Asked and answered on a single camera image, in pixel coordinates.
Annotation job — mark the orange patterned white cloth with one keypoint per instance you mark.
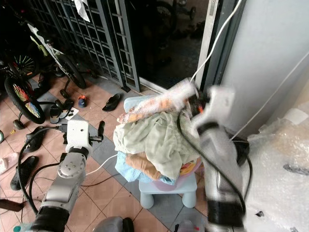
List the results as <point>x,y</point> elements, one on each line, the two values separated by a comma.
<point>161,101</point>

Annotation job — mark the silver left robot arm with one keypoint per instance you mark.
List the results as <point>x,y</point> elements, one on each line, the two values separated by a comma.
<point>65,181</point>

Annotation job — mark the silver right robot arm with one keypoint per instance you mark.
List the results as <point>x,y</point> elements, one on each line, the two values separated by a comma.
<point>219,169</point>

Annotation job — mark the black shoes pair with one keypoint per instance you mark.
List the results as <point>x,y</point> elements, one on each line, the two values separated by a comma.
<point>60,111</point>

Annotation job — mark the black clog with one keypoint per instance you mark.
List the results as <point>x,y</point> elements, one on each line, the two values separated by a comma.
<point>24,172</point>
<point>35,139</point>

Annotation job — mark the black sandal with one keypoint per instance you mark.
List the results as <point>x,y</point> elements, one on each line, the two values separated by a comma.
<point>111,102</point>

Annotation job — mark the blue orange small shoe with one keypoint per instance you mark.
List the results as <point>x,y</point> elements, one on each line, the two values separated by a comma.
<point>82,101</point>

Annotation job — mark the light blue towel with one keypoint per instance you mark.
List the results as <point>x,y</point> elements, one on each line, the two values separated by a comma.
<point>123,171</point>

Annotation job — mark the pale green garment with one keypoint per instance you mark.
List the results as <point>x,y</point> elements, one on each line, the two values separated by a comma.
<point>157,140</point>

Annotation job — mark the kids bicycle colourful wheel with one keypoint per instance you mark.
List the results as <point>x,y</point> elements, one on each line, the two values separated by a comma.
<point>24,99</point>

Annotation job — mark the orange brown garment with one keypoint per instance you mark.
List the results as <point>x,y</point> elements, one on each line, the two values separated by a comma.
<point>142,165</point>

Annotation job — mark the pink slipper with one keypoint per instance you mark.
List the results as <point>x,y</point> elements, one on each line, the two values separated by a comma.
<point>8,163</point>

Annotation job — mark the pink plastic basin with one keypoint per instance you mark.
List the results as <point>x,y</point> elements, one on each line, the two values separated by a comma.
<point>186,174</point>

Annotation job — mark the dark tricycle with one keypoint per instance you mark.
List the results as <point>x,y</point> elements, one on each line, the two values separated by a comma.
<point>174,9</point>

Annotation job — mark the black power strip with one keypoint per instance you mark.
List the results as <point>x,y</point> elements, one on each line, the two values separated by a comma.
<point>10,204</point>

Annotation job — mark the grey metal grille gate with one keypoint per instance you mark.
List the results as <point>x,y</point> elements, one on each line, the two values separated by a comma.
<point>106,38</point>

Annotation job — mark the light blue plastic stool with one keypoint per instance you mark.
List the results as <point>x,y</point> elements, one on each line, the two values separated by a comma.
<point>166,195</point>

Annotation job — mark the green plastic bottle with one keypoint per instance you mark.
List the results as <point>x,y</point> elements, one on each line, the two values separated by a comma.
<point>23,228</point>

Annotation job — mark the clear bubble wrap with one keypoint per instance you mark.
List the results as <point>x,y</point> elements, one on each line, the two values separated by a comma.
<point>277,174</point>

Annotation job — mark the grey robot right leg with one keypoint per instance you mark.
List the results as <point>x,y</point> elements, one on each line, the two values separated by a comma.
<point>186,226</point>

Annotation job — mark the white cloth on gate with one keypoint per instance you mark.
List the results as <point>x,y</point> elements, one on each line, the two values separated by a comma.
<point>83,9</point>

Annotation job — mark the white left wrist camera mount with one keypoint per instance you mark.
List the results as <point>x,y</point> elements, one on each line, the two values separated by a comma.
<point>78,133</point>

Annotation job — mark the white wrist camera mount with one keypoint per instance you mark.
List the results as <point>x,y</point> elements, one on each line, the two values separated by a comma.
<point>78,133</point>
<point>219,101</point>

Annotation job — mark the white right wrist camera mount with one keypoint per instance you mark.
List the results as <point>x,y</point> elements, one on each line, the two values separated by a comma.
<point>219,101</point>

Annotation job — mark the white door frame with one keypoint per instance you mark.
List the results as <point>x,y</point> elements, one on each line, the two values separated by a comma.
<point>208,38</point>

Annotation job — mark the white frame bicycle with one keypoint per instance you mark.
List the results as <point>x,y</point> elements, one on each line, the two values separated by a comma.
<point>65,65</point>

